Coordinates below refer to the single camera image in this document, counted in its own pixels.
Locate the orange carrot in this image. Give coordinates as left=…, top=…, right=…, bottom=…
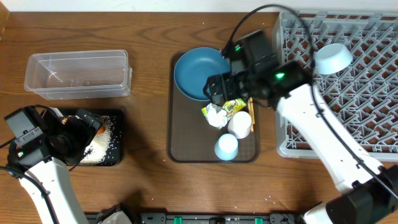
left=96, top=125, right=106, bottom=135

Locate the green snack wrapper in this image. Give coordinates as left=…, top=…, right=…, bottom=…
left=222, top=98, right=246, bottom=120

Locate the brown serving tray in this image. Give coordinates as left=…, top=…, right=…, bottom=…
left=167, top=50, right=261, bottom=164

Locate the clear plastic bin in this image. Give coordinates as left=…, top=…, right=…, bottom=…
left=24, top=50, right=132, bottom=100

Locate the white plastic cup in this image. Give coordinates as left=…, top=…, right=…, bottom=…
left=228, top=111, right=252, bottom=139

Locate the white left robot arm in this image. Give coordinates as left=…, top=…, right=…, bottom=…
left=3, top=105, right=103, bottom=223

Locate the dark blue plate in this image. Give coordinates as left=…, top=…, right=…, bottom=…
left=174, top=47, right=231, bottom=101

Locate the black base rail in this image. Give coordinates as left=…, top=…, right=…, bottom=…
left=83, top=212, right=305, bottom=224

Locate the black waste tray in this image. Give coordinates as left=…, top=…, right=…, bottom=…
left=40, top=108, right=124, bottom=166

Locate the pile of white rice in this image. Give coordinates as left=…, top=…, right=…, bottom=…
left=80, top=116, right=122, bottom=166

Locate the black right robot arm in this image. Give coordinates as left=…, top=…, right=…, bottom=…
left=203, top=30, right=397, bottom=223

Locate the light blue bowl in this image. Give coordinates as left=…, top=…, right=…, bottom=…
left=315, top=43, right=353, bottom=75

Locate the wooden chopstick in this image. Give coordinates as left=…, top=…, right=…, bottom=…
left=248, top=98, right=255, bottom=132
left=249, top=97, right=255, bottom=126

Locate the grey dishwasher rack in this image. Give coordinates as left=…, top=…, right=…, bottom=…
left=272, top=11, right=397, bottom=162

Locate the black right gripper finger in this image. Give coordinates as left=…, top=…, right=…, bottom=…
left=224, top=75, right=249, bottom=100
left=203, top=75, right=224, bottom=105

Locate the crumpled white paper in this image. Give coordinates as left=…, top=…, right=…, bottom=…
left=201, top=103, right=228, bottom=129

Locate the light blue plastic cup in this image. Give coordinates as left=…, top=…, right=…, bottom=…
left=215, top=134, right=238, bottom=161

